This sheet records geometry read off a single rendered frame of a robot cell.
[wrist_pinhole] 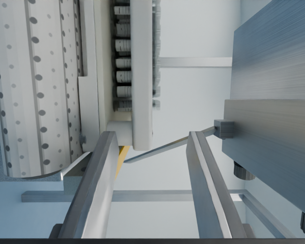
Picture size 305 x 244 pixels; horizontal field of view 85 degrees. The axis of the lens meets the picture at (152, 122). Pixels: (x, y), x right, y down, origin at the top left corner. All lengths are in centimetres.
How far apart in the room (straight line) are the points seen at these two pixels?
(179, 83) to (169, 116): 73
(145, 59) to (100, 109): 6
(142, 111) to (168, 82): 347
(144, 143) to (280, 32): 51
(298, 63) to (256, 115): 28
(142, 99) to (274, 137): 16
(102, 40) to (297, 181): 23
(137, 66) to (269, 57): 49
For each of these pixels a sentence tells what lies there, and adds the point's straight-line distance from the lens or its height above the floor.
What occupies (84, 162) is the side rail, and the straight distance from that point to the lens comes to 17.
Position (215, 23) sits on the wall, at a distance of 437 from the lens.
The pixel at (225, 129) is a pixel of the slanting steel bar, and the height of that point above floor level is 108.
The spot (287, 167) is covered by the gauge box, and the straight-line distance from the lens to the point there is 22.
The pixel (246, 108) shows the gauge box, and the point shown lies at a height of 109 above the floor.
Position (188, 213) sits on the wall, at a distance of 396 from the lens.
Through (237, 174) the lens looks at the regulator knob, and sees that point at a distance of 32.
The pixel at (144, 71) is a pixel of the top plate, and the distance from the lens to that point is 16.
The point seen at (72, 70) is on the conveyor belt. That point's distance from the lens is 17.
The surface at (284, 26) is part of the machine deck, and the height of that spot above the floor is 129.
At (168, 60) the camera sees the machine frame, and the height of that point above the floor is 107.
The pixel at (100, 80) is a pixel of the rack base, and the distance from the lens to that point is 17.
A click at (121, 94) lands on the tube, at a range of 20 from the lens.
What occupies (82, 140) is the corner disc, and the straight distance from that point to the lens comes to 18.
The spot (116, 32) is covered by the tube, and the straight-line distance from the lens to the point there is 22.
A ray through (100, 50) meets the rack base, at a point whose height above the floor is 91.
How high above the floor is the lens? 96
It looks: level
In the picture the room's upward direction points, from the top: 90 degrees clockwise
